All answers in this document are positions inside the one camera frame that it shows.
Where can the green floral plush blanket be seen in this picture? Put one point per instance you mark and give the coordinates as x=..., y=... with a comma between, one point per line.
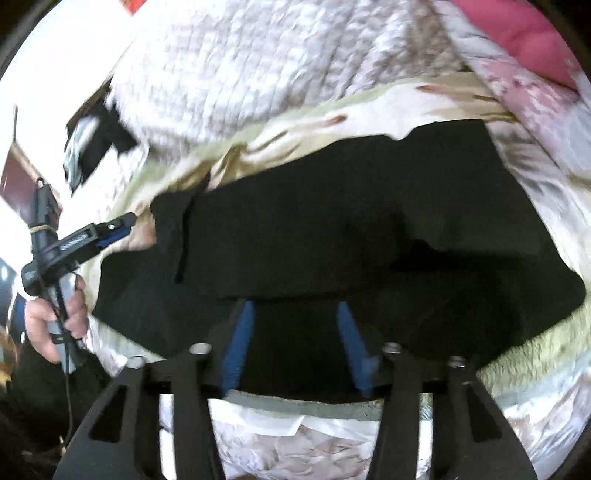
x=323, y=115

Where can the brown wooden furniture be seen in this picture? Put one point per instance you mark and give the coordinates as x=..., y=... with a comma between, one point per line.
x=21, y=180

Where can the pink floral comforter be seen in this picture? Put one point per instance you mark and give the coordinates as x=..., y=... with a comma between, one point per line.
x=521, y=92

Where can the black pants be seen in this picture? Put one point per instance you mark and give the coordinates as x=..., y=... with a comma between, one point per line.
x=323, y=230

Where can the red wall poster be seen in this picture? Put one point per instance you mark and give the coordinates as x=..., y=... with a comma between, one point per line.
x=134, y=4

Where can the person's left hand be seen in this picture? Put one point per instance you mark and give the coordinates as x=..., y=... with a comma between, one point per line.
x=41, y=323

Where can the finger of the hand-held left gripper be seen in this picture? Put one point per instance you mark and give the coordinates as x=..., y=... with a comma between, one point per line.
x=115, y=229

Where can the dark cloth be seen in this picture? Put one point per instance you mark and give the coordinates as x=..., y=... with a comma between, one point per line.
x=99, y=134

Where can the white brown quilted bedspread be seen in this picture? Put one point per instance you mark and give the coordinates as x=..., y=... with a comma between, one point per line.
x=254, y=69

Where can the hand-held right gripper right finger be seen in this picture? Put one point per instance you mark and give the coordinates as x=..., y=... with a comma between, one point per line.
x=352, y=341

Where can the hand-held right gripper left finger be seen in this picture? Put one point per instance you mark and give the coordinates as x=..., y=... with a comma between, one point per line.
x=240, y=337

